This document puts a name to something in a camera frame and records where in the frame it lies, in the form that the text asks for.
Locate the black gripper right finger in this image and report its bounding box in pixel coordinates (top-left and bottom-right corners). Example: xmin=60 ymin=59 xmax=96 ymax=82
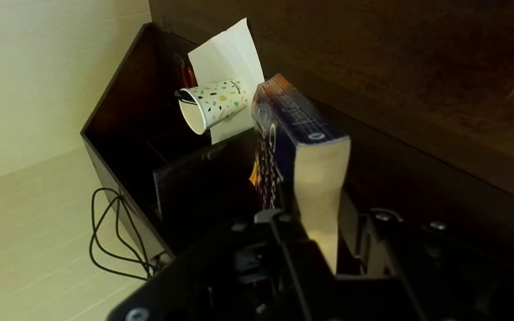
xmin=335 ymin=187 xmax=369 ymax=267

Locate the white paper sheet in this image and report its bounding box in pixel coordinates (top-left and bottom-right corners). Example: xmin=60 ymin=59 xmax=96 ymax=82
xmin=185 ymin=16 xmax=267 ymax=146

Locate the dark wooden secretary cabinet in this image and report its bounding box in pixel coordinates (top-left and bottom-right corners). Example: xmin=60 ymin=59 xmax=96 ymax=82
xmin=78 ymin=0 xmax=514 ymax=321

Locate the black coiled cable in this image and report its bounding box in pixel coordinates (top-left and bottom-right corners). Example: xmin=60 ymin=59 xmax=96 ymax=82
xmin=87 ymin=185 xmax=173 ymax=283

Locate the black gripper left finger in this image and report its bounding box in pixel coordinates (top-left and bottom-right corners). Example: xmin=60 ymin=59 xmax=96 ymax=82
xmin=249 ymin=203 xmax=289 ymax=232

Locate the dotted white paper cup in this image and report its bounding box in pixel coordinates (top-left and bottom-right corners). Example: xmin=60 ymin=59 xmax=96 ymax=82
xmin=176 ymin=77 xmax=253 ymax=137

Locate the small red object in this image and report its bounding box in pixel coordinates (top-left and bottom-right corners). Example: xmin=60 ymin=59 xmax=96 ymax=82
xmin=178 ymin=55 xmax=199 ymax=91

